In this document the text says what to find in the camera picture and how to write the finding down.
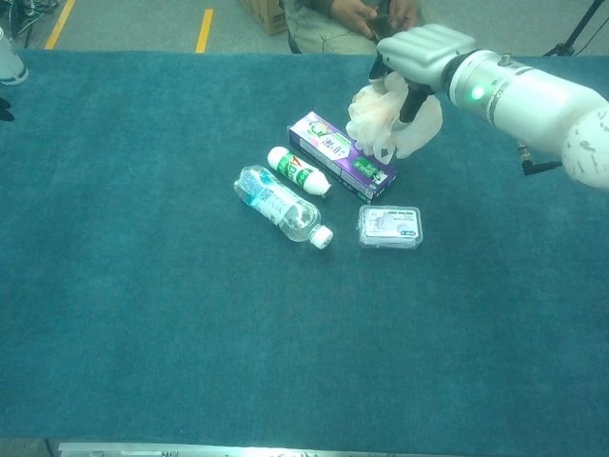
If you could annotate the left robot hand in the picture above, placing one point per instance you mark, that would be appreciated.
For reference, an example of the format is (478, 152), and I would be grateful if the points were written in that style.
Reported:
(5, 109)

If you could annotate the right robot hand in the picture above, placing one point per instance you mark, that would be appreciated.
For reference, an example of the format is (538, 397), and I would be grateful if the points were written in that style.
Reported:
(423, 52)

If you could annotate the cream mesh bath loofah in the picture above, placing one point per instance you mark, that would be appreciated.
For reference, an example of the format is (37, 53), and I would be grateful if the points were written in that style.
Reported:
(371, 119)

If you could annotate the white green drink bottle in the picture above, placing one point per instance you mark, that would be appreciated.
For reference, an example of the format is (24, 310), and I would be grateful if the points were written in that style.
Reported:
(295, 169)

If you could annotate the clear plastic water bottle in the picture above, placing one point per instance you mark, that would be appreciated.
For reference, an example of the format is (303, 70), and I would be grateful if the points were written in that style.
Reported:
(276, 204)

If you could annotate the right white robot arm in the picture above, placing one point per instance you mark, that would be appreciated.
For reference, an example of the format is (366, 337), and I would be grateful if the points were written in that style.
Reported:
(533, 95)

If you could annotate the white cylinder blue band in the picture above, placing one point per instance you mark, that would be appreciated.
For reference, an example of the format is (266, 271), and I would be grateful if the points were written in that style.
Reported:
(10, 59)

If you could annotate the black handheld device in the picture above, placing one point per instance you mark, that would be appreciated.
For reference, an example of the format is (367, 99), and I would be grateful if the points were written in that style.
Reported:
(378, 27)

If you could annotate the yellow floor tape strip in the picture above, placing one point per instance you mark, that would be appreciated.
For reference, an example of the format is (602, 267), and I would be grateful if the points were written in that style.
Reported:
(204, 31)
(59, 24)

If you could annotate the seated person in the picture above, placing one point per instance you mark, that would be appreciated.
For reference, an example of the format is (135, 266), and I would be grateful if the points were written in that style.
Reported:
(323, 28)

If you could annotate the purple toothpaste box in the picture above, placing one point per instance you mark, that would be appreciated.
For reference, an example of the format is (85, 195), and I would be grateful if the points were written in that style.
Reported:
(333, 159)

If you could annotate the black tripod stand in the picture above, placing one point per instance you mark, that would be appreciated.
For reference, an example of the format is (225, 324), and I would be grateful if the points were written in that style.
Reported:
(578, 26)

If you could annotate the cardboard box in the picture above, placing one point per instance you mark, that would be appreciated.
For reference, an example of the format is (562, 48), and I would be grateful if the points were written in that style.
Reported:
(266, 14)

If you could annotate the clear box purple label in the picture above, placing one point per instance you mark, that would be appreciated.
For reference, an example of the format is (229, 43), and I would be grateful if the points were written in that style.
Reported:
(390, 226)

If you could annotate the teal table cloth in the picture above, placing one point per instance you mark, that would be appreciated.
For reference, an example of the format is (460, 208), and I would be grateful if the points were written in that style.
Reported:
(143, 309)

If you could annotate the metal table edge bar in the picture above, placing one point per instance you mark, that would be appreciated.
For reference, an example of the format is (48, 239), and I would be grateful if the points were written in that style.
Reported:
(190, 450)

